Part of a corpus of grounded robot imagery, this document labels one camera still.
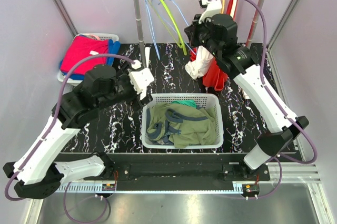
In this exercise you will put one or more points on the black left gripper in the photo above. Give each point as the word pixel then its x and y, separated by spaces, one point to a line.
pixel 135 100

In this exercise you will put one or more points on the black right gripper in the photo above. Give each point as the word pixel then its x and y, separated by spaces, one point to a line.
pixel 195 27

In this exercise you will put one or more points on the lime green hanger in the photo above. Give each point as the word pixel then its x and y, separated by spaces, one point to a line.
pixel 164 14

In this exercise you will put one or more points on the white tank top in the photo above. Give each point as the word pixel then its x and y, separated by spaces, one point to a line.
pixel 199 67

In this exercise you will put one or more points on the red tank top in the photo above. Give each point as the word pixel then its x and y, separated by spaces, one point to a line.
pixel 214 78

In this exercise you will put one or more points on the light blue wire hanger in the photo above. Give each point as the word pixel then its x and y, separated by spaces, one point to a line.
pixel 151 28

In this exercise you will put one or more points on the olive green tank top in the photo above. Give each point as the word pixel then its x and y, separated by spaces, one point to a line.
pixel 180 125

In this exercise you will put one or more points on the white hanger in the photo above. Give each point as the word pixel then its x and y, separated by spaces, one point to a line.
pixel 231 8

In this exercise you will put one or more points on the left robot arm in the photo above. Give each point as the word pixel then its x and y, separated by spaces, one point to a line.
pixel 37 173

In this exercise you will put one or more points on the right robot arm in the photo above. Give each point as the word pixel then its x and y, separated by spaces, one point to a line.
pixel 283 125

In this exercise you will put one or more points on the small white basket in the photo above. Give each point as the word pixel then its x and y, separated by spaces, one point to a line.
pixel 100 36

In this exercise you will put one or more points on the white plastic mesh basket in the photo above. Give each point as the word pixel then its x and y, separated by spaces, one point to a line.
pixel 203 100

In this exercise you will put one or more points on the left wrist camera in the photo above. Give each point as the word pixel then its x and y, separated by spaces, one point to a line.
pixel 140 78

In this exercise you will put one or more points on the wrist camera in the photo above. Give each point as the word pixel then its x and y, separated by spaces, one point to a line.
pixel 212 8
pixel 140 78

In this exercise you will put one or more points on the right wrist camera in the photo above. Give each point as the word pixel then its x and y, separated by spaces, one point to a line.
pixel 212 8

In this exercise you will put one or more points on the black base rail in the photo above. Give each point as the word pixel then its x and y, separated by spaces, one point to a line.
pixel 179 173

